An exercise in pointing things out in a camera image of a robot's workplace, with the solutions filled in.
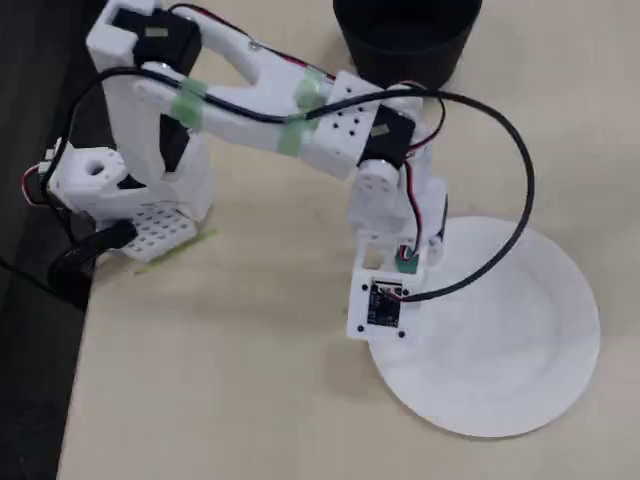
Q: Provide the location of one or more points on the green tape on arm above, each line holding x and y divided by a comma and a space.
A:
295, 137
309, 92
189, 105

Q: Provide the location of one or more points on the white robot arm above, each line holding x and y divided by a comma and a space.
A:
235, 120

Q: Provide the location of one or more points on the white camera mount with board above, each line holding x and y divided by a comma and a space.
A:
360, 310

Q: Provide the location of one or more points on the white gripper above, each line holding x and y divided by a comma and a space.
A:
434, 248

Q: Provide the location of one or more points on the white round plate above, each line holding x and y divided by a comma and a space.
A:
500, 350

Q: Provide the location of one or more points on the black bin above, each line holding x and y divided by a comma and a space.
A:
400, 55

